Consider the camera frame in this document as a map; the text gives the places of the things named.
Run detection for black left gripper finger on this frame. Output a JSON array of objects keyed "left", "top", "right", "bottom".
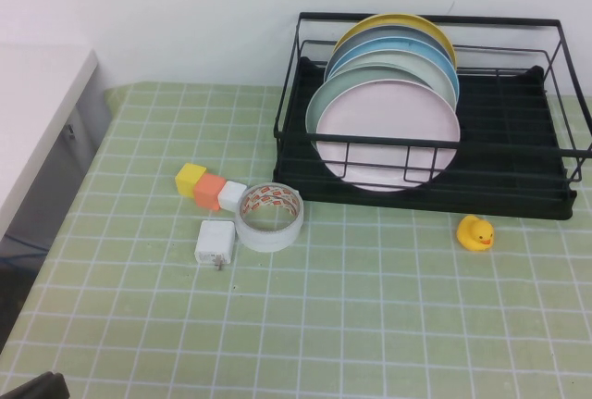
[
  {"left": 52, "top": 372, "right": 71, "bottom": 399},
  {"left": 0, "top": 370, "right": 54, "bottom": 399}
]

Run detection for pink plate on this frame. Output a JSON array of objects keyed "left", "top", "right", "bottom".
[{"left": 315, "top": 79, "right": 463, "bottom": 193}]

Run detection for mint green plate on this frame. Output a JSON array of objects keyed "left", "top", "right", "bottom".
[{"left": 304, "top": 64, "right": 459, "bottom": 139}]

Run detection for grey plate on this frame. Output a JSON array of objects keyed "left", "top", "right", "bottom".
[{"left": 330, "top": 26, "right": 457, "bottom": 71}]

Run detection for pale off-white plate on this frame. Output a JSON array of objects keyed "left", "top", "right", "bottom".
[{"left": 323, "top": 49, "right": 459, "bottom": 113}]

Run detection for light blue plate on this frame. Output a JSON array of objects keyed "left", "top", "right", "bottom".
[{"left": 328, "top": 36, "right": 461, "bottom": 104}]

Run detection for yellow plate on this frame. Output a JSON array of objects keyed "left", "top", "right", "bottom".
[{"left": 332, "top": 12, "right": 459, "bottom": 69}]

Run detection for white power adapter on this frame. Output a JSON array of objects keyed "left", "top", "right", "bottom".
[{"left": 193, "top": 219, "right": 236, "bottom": 273}]

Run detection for yellow foam block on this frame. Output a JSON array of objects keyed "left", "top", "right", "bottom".
[{"left": 174, "top": 162, "right": 207, "bottom": 201}]

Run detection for orange foam block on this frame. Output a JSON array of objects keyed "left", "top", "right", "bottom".
[{"left": 192, "top": 172, "right": 228, "bottom": 213}]

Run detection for white double-sided tape roll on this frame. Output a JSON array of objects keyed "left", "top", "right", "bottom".
[{"left": 234, "top": 183, "right": 305, "bottom": 253}]

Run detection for white foam block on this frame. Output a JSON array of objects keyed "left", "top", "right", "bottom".
[{"left": 216, "top": 180, "right": 249, "bottom": 213}]

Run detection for green checkered tablecloth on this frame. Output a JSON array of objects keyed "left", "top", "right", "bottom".
[{"left": 0, "top": 80, "right": 592, "bottom": 399}]

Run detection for white side table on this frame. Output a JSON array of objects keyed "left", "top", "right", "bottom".
[{"left": 0, "top": 44, "right": 115, "bottom": 252}]

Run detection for yellow rubber duck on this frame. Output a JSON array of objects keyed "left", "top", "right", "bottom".
[{"left": 456, "top": 214, "right": 496, "bottom": 252}]

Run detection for blue cable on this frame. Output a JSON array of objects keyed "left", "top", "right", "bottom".
[{"left": 0, "top": 231, "right": 50, "bottom": 268}]

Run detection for black wire dish rack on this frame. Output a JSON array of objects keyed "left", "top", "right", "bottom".
[
  {"left": 271, "top": 55, "right": 577, "bottom": 221},
  {"left": 272, "top": 11, "right": 592, "bottom": 185}
]

